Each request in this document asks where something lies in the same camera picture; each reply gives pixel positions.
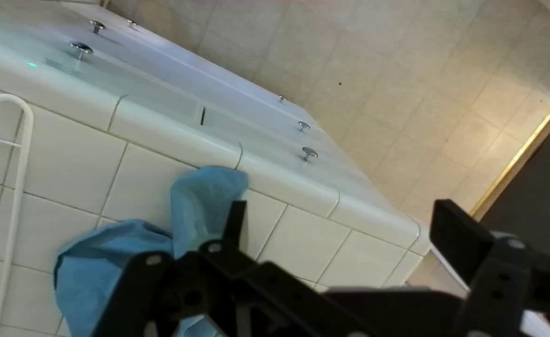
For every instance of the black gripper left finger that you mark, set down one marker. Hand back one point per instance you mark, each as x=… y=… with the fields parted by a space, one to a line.
x=164 y=292

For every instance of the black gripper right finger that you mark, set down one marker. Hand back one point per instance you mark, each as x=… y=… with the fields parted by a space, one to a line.
x=500 y=274

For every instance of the blue cloth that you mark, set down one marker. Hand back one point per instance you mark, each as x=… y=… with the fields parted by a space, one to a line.
x=100 y=268

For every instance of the brass floor transition strip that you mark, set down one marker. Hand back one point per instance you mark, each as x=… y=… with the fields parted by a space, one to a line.
x=519 y=159

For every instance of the round metal drawer knob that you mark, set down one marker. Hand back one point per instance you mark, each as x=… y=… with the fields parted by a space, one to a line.
x=310 y=154
x=81 y=49
x=98 y=26
x=281 y=98
x=132 y=23
x=304 y=126

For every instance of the white drawer base cabinet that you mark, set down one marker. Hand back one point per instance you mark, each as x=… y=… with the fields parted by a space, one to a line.
x=164 y=68

